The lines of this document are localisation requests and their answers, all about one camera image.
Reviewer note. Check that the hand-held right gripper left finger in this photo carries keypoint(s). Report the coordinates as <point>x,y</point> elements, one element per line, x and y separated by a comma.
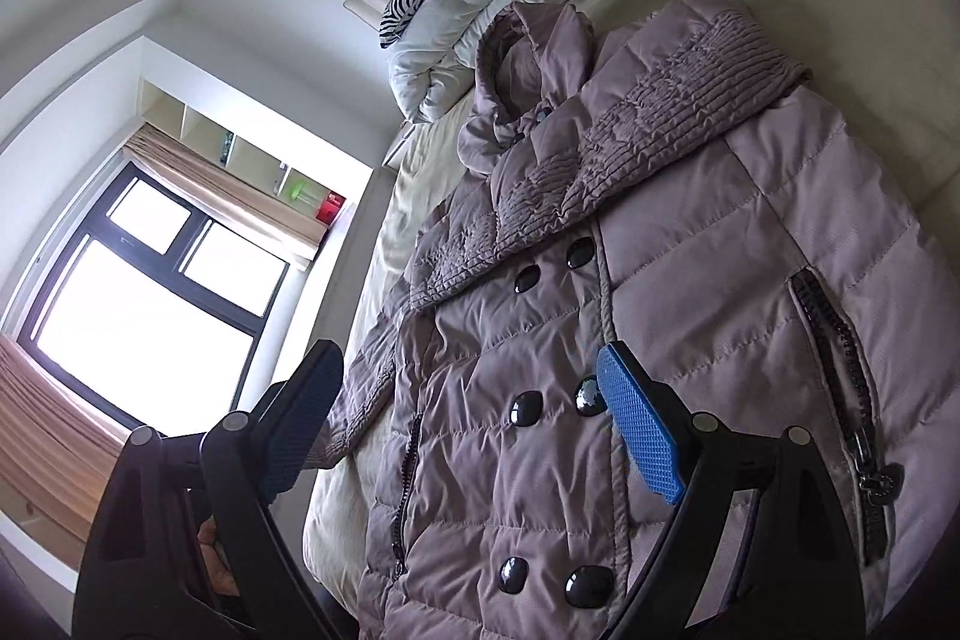
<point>300,419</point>

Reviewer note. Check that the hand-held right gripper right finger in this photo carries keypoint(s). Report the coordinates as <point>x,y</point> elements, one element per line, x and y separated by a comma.
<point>645,430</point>

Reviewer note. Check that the mauve quilted puffer jacket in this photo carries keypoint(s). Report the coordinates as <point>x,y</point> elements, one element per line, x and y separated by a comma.
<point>525,325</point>

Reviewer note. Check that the person's left hand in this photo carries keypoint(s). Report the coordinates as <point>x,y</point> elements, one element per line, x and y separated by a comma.
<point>216,554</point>

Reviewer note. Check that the black framed window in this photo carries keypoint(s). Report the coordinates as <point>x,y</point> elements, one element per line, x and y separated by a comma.
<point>150,317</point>

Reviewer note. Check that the red box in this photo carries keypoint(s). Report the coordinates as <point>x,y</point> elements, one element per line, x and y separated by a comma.
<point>330,209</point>

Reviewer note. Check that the green plastic container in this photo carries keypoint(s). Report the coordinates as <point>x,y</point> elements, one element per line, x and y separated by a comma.
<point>298,190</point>

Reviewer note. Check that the beige curtain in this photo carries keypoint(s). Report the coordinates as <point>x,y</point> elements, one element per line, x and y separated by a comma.
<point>225,190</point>
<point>52,430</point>

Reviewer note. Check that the white wall shelf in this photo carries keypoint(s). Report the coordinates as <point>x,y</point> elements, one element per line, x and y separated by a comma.
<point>202,123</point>

